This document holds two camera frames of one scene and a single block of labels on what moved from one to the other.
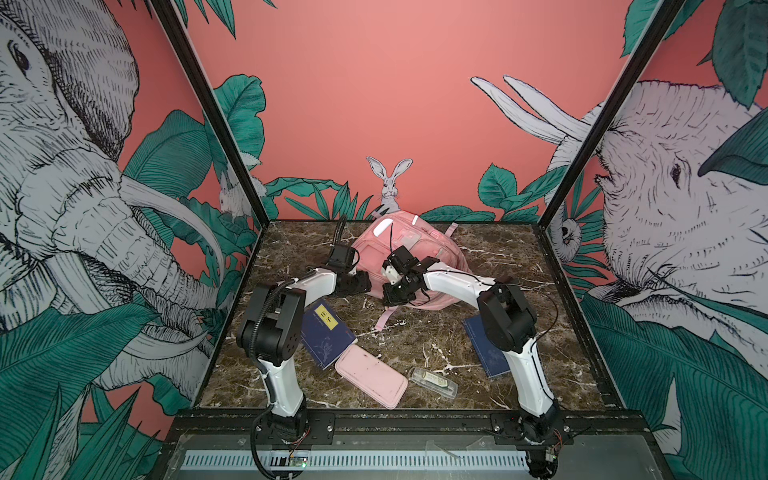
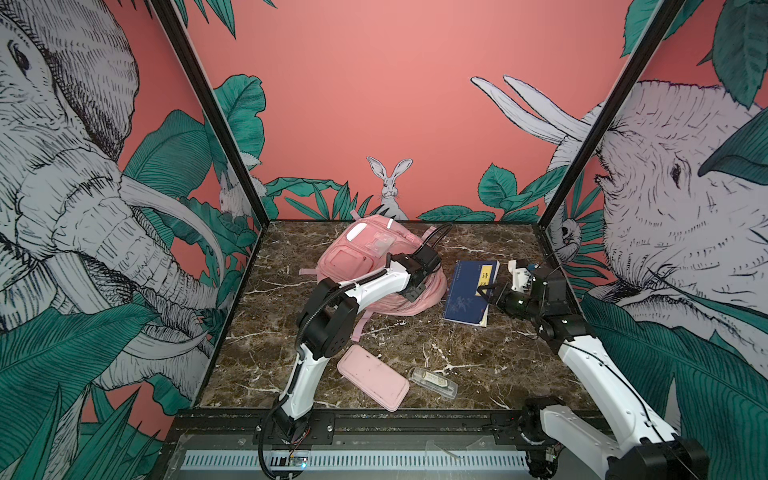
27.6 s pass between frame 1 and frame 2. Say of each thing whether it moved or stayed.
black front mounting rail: stayed
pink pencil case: stayed
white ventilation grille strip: stayed
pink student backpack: moved
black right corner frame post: stayed
